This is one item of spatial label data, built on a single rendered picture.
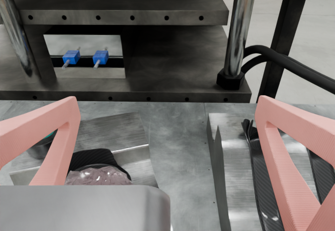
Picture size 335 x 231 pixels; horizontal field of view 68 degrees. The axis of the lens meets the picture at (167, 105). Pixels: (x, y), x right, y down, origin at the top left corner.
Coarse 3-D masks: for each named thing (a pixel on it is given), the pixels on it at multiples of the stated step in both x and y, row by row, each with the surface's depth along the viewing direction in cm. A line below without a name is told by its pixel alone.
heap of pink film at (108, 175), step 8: (88, 168) 48; (96, 168) 49; (104, 168) 48; (112, 168) 48; (72, 176) 46; (80, 176) 46; (88, 176) 46; (96, 176) 46; (104, 176) 45; (112, 176) 46; (120, 176) 46; (64, 184) 46; (72, 184) 45; (80, 184) 44; (88, 184) 44; (96, 184) 45; (104, 184) 44; (112, 184) 45; (120, 184) 45; (128, 184) 46
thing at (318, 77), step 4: (312, 76) 72; (316, 76) 72; (320, 76) 72; (308, 80) 74; (312, 80) 73; (316, 80) 72; (320, 80) 72; (324, 80) 71; (328, 80) 71; (316, 84) 73; (320, 84) 72; (324, 84) 71; (328, 84) 71; (332, 84) 71; (324, 88) 72; (328, 88) 71; (332, 88) 71; (332, 92) 71
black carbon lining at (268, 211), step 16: (256, 128) 57; (256, 144) 56; (256, 160) 46; (320, 160) 46; (256, 176) 45; (320, 176) 45; (256, 192) 43; (272, 192) 43; (320, 192) 43; (272, 208) 42; (272, 224) 40
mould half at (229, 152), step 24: (216, 120) 64; (240, 120) 64; (216, 144) 53; (240, 144) 47; (288, 144) 47; (216, 168) 53; (240, 168) 45; (216, 192) 53; (240, 192) 43; (240, 216) 41
